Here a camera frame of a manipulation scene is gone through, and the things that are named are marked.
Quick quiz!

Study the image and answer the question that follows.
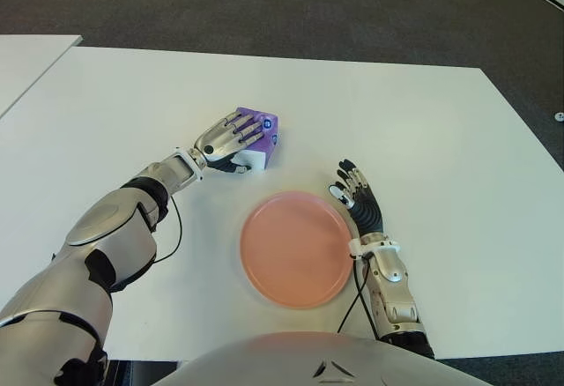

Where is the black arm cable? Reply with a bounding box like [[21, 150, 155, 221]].
[[152, 196, 182, 264], [337, 249, 380, 338]]

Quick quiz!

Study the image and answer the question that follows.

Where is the silver robot torso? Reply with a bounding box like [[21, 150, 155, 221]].
[[152, 331, 472, 386]]

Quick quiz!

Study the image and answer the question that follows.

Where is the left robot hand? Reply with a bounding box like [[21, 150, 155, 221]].
[[193, 110, 265, 175]]

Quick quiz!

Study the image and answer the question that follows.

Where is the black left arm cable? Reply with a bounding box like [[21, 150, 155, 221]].
[[152, 196, 182, 264]]

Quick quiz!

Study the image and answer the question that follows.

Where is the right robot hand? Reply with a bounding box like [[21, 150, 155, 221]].
[[326, 159, 384, 240]]

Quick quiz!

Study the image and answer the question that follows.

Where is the purple tissue paper pack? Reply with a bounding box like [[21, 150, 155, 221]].
[[228, 106, 279, 174]]

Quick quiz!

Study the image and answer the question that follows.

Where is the pink round plate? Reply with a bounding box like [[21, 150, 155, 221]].
[[240, 190, 353, 309]]

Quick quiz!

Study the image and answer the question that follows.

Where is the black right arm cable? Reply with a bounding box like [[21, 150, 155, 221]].
[[337, 249, 380, 338]]

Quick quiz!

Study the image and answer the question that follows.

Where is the white side table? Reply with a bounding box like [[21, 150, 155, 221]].
[[0, 34, 84, 118]]

